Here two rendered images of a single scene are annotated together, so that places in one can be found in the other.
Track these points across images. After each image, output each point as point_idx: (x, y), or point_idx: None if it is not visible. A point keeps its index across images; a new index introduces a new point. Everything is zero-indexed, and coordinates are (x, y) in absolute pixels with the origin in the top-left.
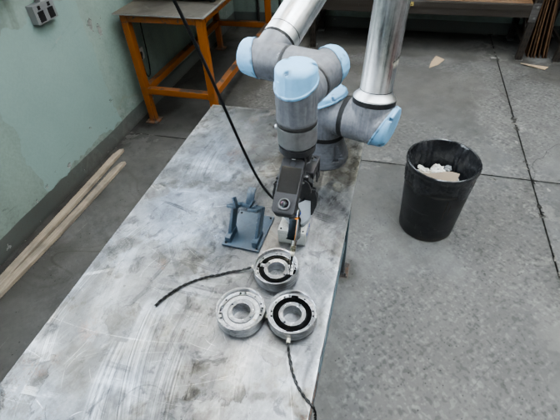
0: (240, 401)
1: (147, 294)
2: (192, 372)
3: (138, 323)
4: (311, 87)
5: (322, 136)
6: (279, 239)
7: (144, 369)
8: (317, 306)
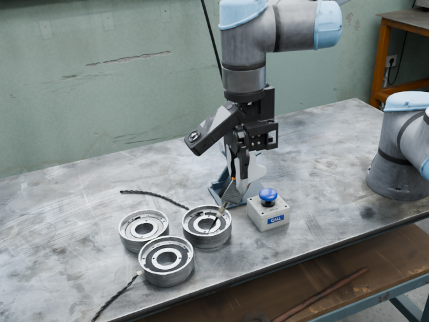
0: (68, 280)
1: (127, 183)
2: (78, 241)
3: (99, 194)
4: (238, 19)
5: (387, 148)
6: (247, 212)
7: (66, 218)
8: (199, 277)
